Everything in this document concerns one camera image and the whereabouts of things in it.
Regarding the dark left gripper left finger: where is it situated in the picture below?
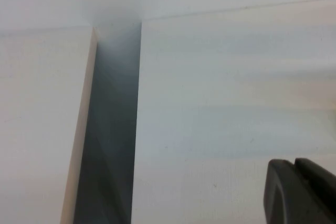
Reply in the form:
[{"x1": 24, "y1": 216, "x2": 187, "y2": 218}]
[{"x1": 264, "y1": 158, "x2": 336, "y2": 224}]

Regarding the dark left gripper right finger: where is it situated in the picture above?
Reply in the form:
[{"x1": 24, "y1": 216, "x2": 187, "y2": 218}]
[{"x1": 294, "y1": 157, "x2": 336, "y2": 216}]

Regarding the white side cabinet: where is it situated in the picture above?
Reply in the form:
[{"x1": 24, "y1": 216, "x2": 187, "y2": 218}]
[{"x1": 0, "y1": 26, "x2": 98, "y2": 224}]

